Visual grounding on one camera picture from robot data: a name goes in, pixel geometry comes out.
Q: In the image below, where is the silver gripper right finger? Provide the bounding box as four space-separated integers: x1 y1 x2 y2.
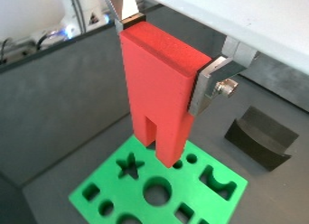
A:
189 36 258 116

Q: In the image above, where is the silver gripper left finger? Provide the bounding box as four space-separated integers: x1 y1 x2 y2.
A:
106 0 144 33

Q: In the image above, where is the black curved stand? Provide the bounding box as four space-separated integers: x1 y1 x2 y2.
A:
225 107 300 172

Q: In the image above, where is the red double-square block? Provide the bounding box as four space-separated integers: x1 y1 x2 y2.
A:
119 22 211 167

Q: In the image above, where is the green foam shape board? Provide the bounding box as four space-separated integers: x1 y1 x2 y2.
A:
68 137 247 224

